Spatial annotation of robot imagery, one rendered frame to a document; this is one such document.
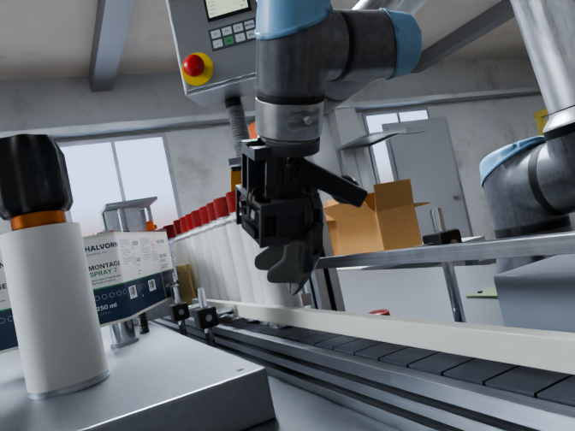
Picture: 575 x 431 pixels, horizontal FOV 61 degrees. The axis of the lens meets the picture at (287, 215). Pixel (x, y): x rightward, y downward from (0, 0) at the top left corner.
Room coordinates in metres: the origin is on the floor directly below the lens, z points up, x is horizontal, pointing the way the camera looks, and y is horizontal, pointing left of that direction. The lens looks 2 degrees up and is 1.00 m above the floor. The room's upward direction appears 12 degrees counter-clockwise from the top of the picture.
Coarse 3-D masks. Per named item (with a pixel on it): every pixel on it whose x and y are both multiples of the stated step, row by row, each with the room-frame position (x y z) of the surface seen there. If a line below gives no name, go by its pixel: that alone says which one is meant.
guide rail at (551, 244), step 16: (496, 240) 0.38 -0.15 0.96; (512, 240) 0.37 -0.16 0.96; (528, 240) 0.35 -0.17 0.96; (544, 240) 0.34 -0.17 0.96; (560, 240) 0.33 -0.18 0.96; (336, 256) 0.60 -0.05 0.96; (352, 256) 0.56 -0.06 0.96; (368, 256) 0.53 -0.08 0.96; (384, 256) 0.51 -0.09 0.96; (400, 256) 0.49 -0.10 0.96; (416, 256) 0.47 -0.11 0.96; (432, 256) 0.45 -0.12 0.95; (448, 256) 0.43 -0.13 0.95; (464, 256) 0.41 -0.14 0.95; (480, 256) 0.40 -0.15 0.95; (496, 256) 0.38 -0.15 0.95; (512, 256) 0.37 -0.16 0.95; (528, 256) 0.36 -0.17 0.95
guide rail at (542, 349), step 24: (240, 312) 0.72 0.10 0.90; (264, 312) 0.64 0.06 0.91; (288, 312) 0.57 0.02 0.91; (312, 312) 0.52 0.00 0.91; (336, 312) 0.49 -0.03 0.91; (360, 336) 0.45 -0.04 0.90; (384, 336) 0.41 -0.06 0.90; (408, 336) 0.38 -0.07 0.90; (432, 336) 0.36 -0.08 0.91; (456, 336) 0.34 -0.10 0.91; (480, 336) 0.32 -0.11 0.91; (504, 336) 0.30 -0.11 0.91; (528, 336) 0.29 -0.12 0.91; (552, 336) 0.27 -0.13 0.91; (504, 360) 0.30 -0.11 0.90; (528, 360) 0.29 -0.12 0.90; (552, 360) 0.27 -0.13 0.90
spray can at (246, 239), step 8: (240, 200) 0.72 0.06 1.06; (240, 224) 0.71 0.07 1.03; (240, 232) 0.72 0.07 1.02; (248, 240) 0.71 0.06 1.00; (248, 248) 0.71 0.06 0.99; (248, 256) 0.71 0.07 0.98; (248, 264) 0.72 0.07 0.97; (256, 272) 0.70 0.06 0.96; (256, 280) 0.71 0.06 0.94; (256, 288) 0.71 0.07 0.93; (256, 296) 0.71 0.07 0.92
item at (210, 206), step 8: (208, 208) 0.86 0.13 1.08; (208, 216) 0.87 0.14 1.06; (208, 232) 0.86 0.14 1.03; (208, 240) 0.87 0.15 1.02; (216, 248) 0.85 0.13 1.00; (216, 256) 0.85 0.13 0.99; (216, 264) 0.86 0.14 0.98; (216, 272) 0.86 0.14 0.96; (216, 280) 0.86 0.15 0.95; (224, 288) 0.85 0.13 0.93; (224, 296) 0.85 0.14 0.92
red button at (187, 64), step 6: (186, 60) 0.84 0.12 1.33; (192, 60) 0.84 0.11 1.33; (198, 60) 0.84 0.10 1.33; (186, 66) 0.84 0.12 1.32; (192, 66) 0.84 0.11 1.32; (198, 66) 0.84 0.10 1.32; (204, 66) 0.84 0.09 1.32; (186, 72) 0.84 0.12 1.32; (192, 72) 0.84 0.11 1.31; (198, 72) 0.84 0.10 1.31
